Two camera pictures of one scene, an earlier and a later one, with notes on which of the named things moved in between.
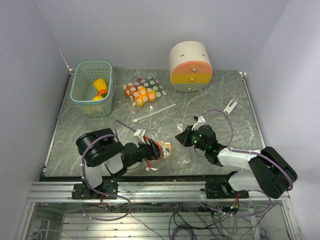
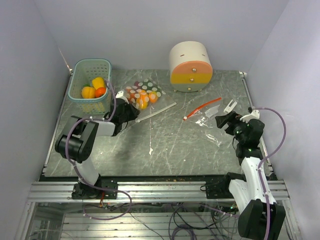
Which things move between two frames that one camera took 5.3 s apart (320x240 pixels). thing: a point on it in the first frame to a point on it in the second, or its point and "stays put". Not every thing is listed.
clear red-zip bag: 166,150 to 203,117
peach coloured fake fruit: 167,150 to 88,92
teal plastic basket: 83,89 stays put
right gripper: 184,137 to 233,117
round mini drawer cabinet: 190,66 stays put
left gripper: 153,151 to 135,112
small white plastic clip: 228,109 stays put
